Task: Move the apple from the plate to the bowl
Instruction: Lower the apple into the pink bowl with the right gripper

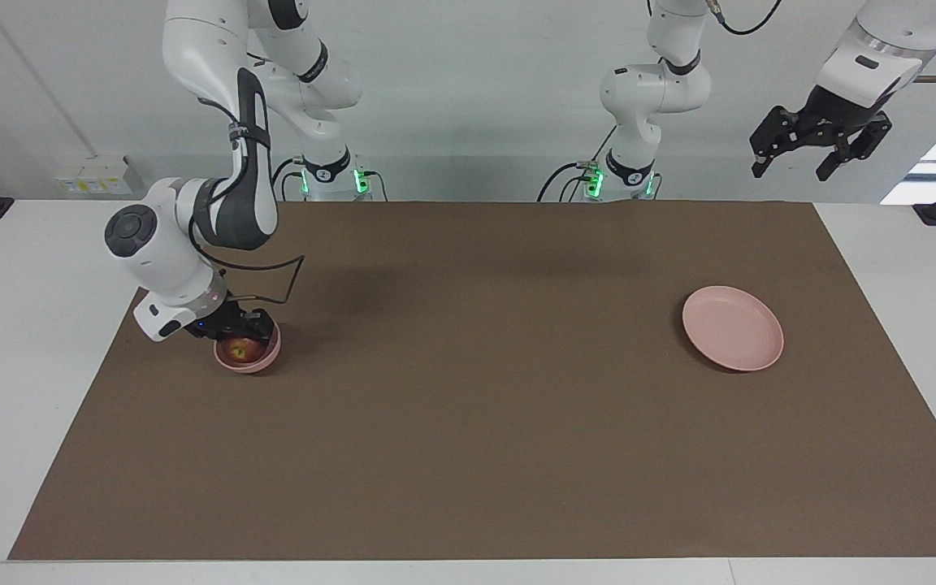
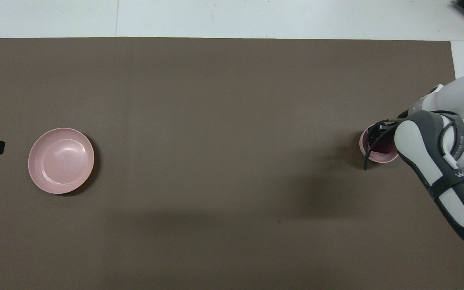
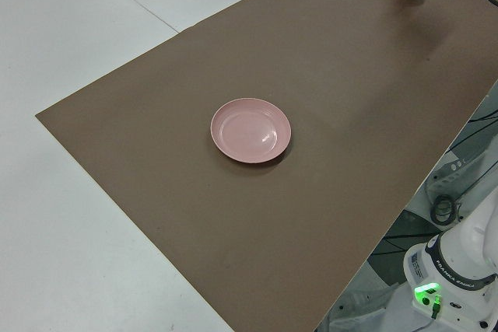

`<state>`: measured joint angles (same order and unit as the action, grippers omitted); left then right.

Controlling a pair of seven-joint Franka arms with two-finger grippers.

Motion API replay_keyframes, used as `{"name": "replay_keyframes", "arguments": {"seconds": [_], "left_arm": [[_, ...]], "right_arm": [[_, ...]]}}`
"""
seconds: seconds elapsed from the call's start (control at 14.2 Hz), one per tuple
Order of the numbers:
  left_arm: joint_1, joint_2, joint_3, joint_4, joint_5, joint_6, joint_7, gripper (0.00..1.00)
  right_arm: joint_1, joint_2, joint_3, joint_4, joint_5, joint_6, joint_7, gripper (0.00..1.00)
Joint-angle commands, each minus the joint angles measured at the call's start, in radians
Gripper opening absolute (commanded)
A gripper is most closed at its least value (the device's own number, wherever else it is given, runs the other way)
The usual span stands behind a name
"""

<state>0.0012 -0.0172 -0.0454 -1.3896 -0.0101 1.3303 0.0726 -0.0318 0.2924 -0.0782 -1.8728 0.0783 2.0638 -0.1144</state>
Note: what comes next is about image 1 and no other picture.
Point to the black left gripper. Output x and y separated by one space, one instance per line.
834 114

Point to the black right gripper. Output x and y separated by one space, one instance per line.
232 323

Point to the dark red apple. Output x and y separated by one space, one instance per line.
242 351

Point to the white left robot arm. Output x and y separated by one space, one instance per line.
655 89

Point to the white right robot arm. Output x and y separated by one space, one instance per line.
232 195

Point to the pink bowl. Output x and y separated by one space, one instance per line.
253 366

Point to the pink plate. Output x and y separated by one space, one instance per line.
732 329

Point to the brown table mat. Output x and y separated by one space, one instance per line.
476 447

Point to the white wall socket box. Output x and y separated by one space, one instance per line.
98 177

